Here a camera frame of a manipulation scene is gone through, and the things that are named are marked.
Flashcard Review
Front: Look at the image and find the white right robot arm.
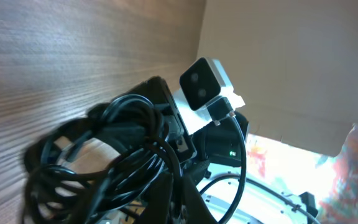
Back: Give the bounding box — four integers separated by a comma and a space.
135, 90, 318, 223

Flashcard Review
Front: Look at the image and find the black cable bundle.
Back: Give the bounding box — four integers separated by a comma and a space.
22, 93, 185, 224

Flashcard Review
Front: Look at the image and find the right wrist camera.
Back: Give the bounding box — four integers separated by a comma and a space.
173, 57, 245, 134

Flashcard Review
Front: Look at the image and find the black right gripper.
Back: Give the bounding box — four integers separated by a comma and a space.
96, 77, 241, 167

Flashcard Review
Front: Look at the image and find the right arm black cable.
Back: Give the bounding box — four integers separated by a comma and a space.
197, 113, 321, 224

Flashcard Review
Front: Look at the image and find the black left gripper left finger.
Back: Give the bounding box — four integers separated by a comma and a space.
134, 172, 173, 224

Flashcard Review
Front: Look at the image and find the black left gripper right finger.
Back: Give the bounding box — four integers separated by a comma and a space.
181, 175, 218, 224

